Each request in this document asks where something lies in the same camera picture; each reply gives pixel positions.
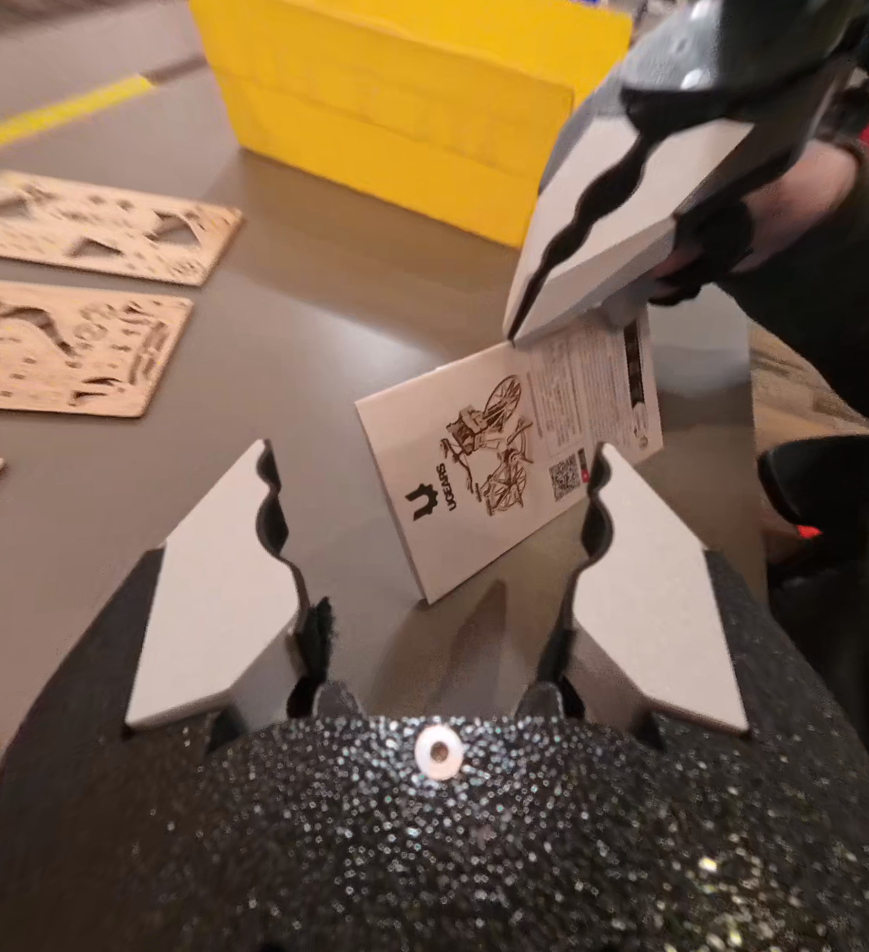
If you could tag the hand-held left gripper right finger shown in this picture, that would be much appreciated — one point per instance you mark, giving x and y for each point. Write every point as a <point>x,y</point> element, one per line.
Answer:
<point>650,602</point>

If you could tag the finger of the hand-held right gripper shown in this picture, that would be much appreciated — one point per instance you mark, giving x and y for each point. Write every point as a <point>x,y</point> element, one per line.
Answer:
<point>568,193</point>
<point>628,230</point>

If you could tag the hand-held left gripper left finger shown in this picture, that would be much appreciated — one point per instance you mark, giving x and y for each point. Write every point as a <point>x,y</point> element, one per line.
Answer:
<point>211,595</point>

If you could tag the white instruction booklet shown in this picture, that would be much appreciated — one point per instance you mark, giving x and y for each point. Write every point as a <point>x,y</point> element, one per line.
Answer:
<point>464,461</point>

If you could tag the person's right forearm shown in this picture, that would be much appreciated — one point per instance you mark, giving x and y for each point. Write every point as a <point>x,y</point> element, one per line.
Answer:
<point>851,297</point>

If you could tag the person's right hand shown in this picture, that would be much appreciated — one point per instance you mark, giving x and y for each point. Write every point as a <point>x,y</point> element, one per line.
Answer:
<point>806,193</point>

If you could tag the yellow plastic bin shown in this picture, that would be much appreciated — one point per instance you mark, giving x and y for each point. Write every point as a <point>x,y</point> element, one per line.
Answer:
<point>405,89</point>

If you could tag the wooden sheet with curved cutouts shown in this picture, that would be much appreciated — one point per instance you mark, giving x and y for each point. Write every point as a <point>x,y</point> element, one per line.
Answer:
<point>47,364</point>

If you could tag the wooden sheet with triangular cutouts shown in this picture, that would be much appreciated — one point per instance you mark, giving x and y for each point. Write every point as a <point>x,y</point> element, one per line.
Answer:
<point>107,223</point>

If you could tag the yellow tape strip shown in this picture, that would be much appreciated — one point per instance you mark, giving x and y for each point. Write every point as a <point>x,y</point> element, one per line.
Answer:
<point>55,115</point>

